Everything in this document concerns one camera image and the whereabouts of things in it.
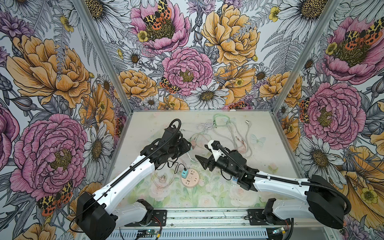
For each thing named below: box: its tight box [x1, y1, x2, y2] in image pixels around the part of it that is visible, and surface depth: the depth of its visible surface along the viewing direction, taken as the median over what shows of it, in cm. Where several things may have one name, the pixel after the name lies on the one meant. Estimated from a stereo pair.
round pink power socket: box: [181, 168, 200, 188], surface depth 86 cm
